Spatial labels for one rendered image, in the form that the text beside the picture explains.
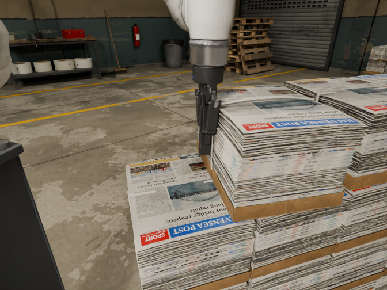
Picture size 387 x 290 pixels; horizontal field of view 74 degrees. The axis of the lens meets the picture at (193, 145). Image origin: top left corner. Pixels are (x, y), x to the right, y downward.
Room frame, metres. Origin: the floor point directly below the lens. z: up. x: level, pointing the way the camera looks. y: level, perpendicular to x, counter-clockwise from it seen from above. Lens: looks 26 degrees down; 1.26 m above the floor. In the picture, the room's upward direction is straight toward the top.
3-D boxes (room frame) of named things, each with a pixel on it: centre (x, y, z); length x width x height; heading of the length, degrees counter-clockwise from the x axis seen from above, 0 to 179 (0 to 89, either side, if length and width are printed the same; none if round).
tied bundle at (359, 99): (0.79, -0.51, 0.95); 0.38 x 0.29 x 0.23; 17
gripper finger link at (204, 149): (0.62, -0.03, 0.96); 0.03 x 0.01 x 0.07; 108
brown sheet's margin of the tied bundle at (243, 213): (0.55, -0.21, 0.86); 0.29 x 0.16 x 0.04; 102
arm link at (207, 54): (0.63, -0.04, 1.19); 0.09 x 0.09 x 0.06
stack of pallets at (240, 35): (7.48, -1.36, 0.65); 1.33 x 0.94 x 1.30; 132
